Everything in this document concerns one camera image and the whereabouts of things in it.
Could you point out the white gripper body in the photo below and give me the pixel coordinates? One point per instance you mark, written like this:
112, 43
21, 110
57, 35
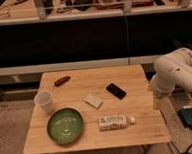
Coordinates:
157, 101

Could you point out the white labelled plastic bottle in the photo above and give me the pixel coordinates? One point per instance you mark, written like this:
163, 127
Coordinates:
115, 122

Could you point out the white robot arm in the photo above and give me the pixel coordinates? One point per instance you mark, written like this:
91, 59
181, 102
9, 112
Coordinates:
171, 69

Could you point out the green ceramic bowl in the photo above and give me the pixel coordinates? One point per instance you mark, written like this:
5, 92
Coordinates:
65, 126

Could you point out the black foot pedal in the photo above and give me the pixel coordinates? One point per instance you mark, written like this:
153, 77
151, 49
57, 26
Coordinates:
185, 116

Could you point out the black smartphone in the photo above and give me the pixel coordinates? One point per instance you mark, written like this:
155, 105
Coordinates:
116, 91

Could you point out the wooden table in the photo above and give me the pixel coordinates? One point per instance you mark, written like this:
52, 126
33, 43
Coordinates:
149, 127

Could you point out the brown sausage toy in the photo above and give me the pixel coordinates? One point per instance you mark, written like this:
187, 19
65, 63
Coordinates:
61, 81

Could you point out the white paper cup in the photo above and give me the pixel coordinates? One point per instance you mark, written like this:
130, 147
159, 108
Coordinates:
44, 100

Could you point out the long shelf workbench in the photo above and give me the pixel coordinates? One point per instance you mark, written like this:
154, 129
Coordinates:
35, 38

